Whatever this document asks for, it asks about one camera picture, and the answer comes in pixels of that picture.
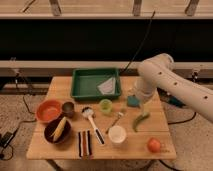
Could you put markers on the white spatula spoon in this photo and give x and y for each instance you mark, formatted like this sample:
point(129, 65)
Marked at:
point(88, 113)

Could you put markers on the dark brown bowl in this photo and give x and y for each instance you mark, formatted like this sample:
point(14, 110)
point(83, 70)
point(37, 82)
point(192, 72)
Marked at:
point(50, 128)

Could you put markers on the orange plastic bowl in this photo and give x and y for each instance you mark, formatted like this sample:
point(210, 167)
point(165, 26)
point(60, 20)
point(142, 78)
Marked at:
point(48, 111)

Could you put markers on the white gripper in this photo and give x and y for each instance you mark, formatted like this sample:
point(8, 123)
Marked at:
point(143, 91)

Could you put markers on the orange tomato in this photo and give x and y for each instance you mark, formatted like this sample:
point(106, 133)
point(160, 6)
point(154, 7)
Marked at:
point(154, 145)

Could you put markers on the white plastic cup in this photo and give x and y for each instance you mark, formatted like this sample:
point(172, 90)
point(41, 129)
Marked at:
point(117, 134)

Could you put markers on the yellow corn cob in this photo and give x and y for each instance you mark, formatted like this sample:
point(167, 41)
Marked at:
point(59, 129)

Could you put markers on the small metal cup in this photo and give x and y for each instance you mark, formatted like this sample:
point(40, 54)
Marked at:
point(68, 109)

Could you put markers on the green plastic cup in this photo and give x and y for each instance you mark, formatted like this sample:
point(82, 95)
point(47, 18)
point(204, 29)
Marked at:
point(105, 106)

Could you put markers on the white folded cloth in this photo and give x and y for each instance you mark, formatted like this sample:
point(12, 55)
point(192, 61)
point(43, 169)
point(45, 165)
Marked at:
point(107, 87)

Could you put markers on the teal sponge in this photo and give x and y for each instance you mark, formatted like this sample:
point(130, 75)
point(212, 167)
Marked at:
point(132, 101)

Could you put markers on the black power adapter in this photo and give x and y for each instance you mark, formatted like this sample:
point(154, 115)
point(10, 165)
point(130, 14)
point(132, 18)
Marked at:
point(5, 140)

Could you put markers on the green plastic tray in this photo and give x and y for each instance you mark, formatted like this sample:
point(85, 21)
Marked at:
point(85, 83)

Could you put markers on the silver fork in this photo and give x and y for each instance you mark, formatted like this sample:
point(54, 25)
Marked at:
point(120, 114)

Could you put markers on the green chili pepper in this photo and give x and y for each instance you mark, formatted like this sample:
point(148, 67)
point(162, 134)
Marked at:
point(138, 120)

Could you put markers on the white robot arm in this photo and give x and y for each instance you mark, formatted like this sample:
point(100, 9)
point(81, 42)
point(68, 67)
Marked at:
point(156, 72)

